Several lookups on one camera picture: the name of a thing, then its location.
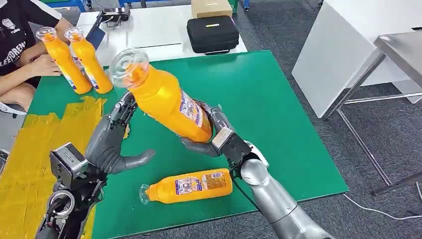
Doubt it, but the person's left hand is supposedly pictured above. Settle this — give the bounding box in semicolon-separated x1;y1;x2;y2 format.
15;49;45;67

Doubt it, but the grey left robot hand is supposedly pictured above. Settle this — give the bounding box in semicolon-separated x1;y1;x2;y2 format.
85;91;156;175

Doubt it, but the person's right hand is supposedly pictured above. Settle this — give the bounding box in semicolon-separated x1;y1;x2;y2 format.
28;54;64;78

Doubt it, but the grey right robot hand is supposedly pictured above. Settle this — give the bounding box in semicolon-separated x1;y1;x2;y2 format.
179;99;237;158

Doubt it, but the orange drink bottle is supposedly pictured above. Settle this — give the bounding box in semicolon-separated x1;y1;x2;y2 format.
139;168;234;206
35;26;93;95
108;47;213;143
64;26;114;95

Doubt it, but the person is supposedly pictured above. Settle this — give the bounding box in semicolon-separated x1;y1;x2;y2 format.
0;0;74;113

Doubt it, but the white black chair seat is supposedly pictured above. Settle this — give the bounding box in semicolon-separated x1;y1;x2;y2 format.
0;102;27;120

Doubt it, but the dark blue flat board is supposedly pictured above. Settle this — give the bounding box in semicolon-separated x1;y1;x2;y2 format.
85;23;106;51

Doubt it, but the green table mat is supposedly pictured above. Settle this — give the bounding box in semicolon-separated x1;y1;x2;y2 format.
26;49;350;239

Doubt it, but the black silver clamp device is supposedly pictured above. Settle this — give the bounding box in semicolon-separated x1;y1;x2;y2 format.
97;4;132;28

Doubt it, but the black zip case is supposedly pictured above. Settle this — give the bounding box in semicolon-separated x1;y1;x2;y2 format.
186;15;240;55

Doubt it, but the cardboard box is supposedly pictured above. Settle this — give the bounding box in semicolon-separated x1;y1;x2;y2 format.
191;0;233;19

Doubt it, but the white slanted panel table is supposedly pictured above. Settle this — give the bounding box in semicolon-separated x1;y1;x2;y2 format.
291;0;422;119

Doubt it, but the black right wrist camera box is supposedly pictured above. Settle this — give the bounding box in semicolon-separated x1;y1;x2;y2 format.
211;126;253;166

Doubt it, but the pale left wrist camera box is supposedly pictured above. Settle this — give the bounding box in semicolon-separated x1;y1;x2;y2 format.
49;142;89;191

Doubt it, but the white floor cable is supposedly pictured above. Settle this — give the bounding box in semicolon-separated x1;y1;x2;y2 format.
342;181;422;221

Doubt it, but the steel frame table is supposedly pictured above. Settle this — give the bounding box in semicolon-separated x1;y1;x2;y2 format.
324;31;422;197

